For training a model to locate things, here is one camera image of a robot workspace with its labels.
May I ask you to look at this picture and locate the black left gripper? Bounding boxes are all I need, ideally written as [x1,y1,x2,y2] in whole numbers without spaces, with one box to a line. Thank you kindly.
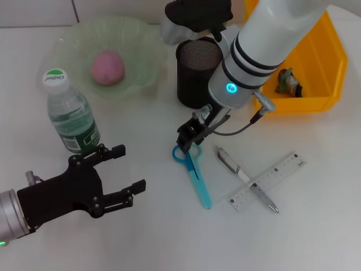
[16,143,147,230]

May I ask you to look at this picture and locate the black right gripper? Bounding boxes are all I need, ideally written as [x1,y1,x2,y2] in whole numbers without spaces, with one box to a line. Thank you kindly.
[176,106,232,155]

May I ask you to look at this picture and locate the blue teal scissors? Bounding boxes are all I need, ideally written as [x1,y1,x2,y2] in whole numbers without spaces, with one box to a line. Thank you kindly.
[171,143,212,209]

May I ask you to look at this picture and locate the clear water bottle green label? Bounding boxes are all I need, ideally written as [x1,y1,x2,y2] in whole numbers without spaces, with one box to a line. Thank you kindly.
[42,67,102,155]

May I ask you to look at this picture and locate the green plastic wrapper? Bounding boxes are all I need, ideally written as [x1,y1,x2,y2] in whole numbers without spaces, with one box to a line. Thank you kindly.
[275,67,305,98]

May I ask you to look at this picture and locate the black mesh pen holder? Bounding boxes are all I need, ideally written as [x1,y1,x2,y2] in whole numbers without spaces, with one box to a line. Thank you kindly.
[176,38,225,110]

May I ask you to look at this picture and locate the white silver ballpoint pen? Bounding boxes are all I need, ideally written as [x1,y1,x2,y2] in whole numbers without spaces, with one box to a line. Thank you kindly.
[215,145,280,214]

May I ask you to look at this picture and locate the transparent plastic ruler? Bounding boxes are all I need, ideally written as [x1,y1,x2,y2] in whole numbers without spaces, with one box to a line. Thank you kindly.
[227,151,307,213]

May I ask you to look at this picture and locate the pink peach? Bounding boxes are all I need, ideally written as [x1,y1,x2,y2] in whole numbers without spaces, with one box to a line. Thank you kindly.
[90,50,125,86]

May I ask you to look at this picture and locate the translucent green fruit plate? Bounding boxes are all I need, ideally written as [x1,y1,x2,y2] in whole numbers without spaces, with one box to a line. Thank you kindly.
[38,15,167,99]

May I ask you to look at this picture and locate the yellow plastic storage bin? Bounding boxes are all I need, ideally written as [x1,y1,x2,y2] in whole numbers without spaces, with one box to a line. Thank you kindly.
[244,0,349,115]

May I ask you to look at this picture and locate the grey right arm cable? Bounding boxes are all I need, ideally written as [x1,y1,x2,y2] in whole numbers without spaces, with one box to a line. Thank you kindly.
[192,90,277,137]

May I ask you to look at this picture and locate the black grey wrist camera housing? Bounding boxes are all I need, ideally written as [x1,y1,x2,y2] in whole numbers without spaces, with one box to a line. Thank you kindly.
[160,0,235,46]

